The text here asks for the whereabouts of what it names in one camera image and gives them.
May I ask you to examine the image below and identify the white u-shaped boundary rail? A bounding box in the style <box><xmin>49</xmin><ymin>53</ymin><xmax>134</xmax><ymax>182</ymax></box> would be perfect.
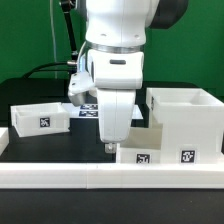
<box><xmin>0</xmin><ymin>127</ymin><xmax>224</xmax><ymax>190</ymax></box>

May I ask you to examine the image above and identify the white drawer cabinet frame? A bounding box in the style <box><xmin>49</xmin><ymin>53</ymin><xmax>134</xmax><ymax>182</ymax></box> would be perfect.
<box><xmin>146</xmin><ymin>88</ymin><xmax>224</xmax><ymax>164</ymax></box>

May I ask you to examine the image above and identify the black corrugated cable hose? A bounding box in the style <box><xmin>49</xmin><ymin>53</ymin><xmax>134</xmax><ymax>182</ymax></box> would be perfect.
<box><xmin>21</xmin><ymin>0</ymin><xmax>83</xmax><ymax>80</ymax></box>

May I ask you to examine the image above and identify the white marker sheet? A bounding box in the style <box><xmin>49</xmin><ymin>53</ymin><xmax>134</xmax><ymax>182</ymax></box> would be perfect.
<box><xmin>62</xmin><ymin>103</ymin><xmax>143</xmax><ymax>120</ymax></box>

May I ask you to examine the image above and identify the white rear drawer box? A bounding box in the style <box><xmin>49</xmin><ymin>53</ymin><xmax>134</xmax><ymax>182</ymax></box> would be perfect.
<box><xmin>10</xmin><ymin>102</ymin><xmax>70</xmax><ymax>137</ymax></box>

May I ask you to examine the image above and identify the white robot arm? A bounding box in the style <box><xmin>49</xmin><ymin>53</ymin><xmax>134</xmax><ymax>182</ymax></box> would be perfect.
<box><xmin>68</xmin><ymin>0</ymin><xmax>189</xmax><ymax>151</ymax></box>

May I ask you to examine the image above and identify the white drawer box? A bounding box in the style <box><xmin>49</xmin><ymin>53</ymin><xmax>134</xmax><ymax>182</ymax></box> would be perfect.
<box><xmin>116</xmin><ymin>128</ymin><xmax>162</xmax><ymax>164</ymax></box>
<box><xmin>10</xmin><ymin>102</ymin><xmax>70</xmax><ymax>137</ymax></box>

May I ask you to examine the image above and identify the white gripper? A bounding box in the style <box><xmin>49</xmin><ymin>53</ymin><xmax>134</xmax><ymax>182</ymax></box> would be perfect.
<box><xmin>87</xmin><ymin>50</ymin><xmax>144</xmax><ymax>154</ymax></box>

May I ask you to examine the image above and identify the thin white cable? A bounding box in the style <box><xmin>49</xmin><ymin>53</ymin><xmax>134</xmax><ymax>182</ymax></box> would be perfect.
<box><xmin>49</xmin><ymin>0</ymin><xmax>58</xmax><ymax>80</ymax></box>

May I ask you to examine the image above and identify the white front drawer box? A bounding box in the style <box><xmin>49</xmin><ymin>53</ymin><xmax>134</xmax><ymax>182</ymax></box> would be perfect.
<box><xmin>116</xmin><ymin>128</ymin><xmax>162</xmax><ymax>164</ymax></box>

